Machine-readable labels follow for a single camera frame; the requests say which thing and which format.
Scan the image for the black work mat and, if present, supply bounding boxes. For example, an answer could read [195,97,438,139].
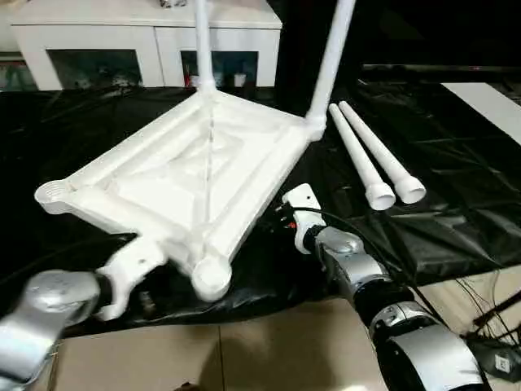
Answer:
[0,77,521,339]

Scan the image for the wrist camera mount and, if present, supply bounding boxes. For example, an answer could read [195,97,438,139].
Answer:
[95,234,168,321]
[282,183,326,254]

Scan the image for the white flat board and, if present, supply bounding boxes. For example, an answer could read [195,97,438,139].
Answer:
[441,82,521,147]

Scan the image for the teal white plastic object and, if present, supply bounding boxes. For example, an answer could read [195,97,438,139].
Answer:
[0,52,37,93]

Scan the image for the white plastic table top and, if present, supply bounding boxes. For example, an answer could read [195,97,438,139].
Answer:
[34,87,329,303]

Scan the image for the robot arm base with cables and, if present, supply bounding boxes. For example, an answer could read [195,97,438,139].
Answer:
[447,268,521,359]

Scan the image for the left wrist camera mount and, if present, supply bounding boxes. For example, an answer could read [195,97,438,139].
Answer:
[95,234,168,321]

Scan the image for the white sideboard cabinet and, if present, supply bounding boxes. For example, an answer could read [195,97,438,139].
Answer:
[11,0,282,90]

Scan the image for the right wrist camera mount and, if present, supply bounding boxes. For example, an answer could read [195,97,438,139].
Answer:
[282,183,326,254]

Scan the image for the black stand base with label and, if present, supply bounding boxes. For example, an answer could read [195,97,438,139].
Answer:
[467,337,521,378]

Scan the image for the white tapered table leg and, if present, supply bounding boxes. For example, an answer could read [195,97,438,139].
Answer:
[328,103,396,212]
[194,0,219,93]
[338,100,427,204]
[304,0,358,124]

